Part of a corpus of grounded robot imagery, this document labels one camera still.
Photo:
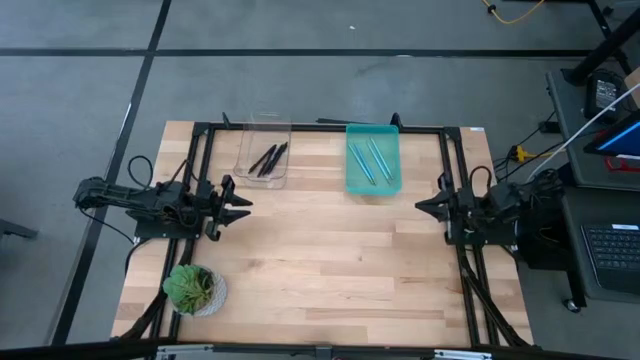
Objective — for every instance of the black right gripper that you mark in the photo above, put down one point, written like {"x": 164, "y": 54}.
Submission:
{"x": 462, "y": 210}

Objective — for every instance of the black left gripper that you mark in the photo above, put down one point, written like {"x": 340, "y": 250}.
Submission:
{"x": 215, "y": 205}

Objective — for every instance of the black pen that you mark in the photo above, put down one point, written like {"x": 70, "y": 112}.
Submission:
{"x": 267, "y": 163}
{"x": 280, "y": 157}
{"x": 276, "y": 159}
{"x": 262, "y": 159}

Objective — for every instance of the teal pencil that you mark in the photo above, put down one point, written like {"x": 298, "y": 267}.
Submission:
{"x": 378, "y": 160}
{"x": 360, "y": 164}
{"x": 383, "y": 158}

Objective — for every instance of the blue pencil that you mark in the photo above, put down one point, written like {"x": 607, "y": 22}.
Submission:
{"x": 365, "y": 164}

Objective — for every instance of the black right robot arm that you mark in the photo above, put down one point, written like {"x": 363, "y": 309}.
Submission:
{"x": 505, "y": 200}

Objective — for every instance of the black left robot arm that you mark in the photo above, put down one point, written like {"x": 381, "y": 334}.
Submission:
{"x": 125, "y": 197}

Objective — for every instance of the clear plastic bin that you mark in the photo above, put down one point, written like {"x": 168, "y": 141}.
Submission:
{"x": 280, "y": 181}

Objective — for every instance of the teal plastic bin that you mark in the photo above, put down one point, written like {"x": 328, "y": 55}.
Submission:
{"x": 387, "y": 150}

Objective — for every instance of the white table label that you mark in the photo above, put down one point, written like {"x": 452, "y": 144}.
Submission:
{"x": 477, "y": 129}

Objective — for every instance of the green succulent in pot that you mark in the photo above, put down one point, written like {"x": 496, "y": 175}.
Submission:
{"x": 190, "y": 287}

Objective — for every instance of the black control box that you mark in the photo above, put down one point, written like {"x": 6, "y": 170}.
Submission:
{"x": 542, "y": 245}

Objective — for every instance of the black power strip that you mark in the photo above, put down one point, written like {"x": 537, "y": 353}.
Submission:
{"x": 550, "y": 127}

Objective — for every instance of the dark grey side desk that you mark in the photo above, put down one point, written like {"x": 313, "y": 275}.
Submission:
{"x": 570, "y": 110}

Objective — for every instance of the black caster wheel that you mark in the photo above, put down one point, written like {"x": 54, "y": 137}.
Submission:
{"x": 573, "y": 306}

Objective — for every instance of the black laptop keyboard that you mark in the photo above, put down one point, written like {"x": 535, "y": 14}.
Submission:
{"x": 615, "y": 255}

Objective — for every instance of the blue screen tablet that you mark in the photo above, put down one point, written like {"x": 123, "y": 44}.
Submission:
{"x": 622, "y": 137}

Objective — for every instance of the black power adapter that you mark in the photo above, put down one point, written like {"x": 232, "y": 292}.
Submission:
{"x": 605, "y": 95}

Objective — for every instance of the grey furniture foot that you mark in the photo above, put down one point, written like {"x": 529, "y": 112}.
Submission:
{"x": 15, "y": 229}

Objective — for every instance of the cardboard box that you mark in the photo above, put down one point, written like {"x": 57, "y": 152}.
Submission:
{"x": 635, "y": 85}

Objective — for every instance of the black desk leg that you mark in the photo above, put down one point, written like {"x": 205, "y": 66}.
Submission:
{"x": 607, "y": 46}

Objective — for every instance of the black table frame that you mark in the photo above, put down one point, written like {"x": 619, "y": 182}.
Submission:
{"x": 220, "y": 128}

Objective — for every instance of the silver aluminium rail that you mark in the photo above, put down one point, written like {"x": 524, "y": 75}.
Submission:
{"x": 200, "y": 348}

